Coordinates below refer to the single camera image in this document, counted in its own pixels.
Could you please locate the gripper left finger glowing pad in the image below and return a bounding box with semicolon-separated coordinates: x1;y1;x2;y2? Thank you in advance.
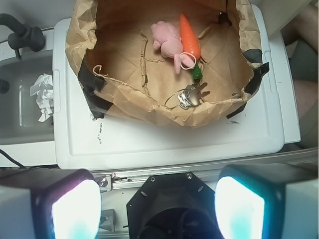
0;168;102;239

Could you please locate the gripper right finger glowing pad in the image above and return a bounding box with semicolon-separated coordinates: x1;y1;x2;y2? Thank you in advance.
214;163;319;239

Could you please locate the silver keys bunch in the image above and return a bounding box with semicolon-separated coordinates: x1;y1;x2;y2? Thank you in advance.
164;82;210;110

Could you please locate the crumpled white paper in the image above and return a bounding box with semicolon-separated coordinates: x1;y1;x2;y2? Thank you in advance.
30;73;54;122

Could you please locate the white rubber band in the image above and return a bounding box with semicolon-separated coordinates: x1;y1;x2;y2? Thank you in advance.
180;52;197;70

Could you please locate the orange toy carrot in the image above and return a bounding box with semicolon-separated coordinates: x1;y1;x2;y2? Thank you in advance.
179;13;203;83

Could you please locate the brown paper bag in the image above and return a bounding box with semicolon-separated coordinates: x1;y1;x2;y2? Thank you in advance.
66;0;269;127

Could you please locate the pink plush toy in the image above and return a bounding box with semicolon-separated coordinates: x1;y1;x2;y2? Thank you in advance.
151;21;184;74

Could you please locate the metal corner bracket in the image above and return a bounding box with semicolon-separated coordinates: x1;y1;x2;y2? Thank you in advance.
99;209;115;232

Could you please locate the thin black wire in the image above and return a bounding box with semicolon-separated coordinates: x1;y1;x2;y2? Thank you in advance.
0;148;30;170

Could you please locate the aluminium frame rail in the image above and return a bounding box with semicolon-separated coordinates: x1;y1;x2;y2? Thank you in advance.
93;144;319;192

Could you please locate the black mount plate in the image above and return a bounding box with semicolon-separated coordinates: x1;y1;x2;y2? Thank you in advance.
127;173;220;239

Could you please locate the black faucet handle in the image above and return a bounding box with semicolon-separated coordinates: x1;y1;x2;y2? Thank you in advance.
0;13;46;59

